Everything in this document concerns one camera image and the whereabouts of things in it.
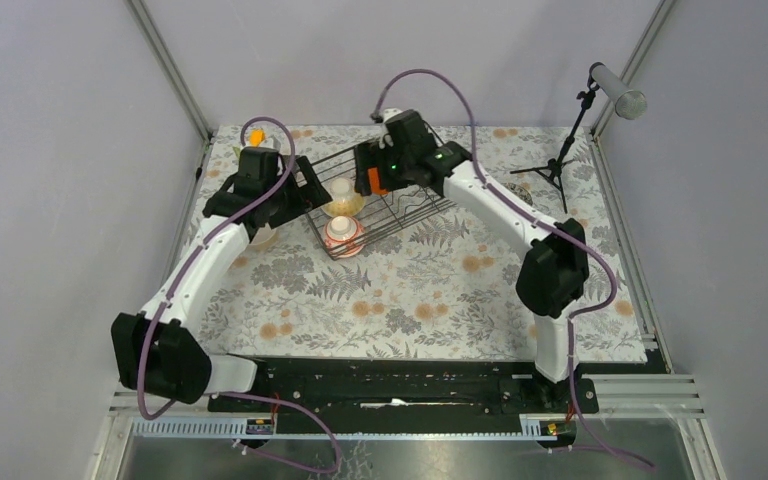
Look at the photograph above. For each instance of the yellow dotted white bowl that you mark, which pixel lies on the yellow dotted white bowl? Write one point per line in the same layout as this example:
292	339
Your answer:
345	201

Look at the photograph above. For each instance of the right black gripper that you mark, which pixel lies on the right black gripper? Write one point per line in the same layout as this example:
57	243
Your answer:
369	155

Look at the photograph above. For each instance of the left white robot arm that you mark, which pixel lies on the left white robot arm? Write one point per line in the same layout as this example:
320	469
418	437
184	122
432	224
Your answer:
156	349

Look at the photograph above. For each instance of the black wire dish rack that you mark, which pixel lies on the black wire dish rack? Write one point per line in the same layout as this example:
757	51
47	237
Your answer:
383	215

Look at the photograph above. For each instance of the red patterned white bowl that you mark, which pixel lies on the red patterned white bowl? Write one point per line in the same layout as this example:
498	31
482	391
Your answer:
342	237

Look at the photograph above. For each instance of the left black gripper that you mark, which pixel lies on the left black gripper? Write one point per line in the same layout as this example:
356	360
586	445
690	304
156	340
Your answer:
308	195

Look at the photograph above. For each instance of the cream white bowl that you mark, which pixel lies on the cream white bowl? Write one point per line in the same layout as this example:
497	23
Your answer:
264	238

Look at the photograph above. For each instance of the orange bowl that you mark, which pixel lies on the orange bowl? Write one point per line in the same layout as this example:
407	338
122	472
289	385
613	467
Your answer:
376	187

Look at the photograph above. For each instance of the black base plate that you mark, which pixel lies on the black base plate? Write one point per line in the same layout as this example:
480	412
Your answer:
387	396

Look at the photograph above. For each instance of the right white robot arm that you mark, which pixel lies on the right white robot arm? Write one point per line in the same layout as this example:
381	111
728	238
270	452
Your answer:
554	265

